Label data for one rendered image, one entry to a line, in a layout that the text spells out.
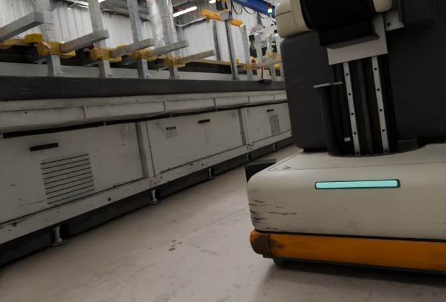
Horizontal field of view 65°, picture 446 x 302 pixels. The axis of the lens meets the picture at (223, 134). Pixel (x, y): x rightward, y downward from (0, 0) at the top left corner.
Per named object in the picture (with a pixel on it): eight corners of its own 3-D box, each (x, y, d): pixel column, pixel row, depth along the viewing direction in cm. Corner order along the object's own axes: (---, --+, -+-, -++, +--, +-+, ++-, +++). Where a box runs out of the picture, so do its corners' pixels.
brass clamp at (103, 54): (123, 60, 166) (121, 49, 165) (99, 58, 154) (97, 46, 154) (113, 62, 169) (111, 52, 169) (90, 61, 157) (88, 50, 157)
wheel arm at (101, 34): (110, 40, 129) (108, 28, 129) (103, 39, 126) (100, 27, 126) (40, 64, 152) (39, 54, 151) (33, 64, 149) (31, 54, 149)
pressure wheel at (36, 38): (24, 62, 145) (20, 33, 144) (34, 64, 153) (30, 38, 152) (44, 58, 145) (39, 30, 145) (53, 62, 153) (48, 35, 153)
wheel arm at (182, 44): (189, 48, 172) (188, 39, 172) (185, 47, 169) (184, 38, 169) (126, 66, 194) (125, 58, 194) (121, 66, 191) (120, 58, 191)
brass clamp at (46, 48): (77, 55, 144) (74, 43, 144) (46, 53, 133) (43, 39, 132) (67, 58, 147) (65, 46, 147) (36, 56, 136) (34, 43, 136)
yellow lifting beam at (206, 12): (243, 29, 877) (241, 16, 875) (206, 18, 731) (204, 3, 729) (240, 30, 882) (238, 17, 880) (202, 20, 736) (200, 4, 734)
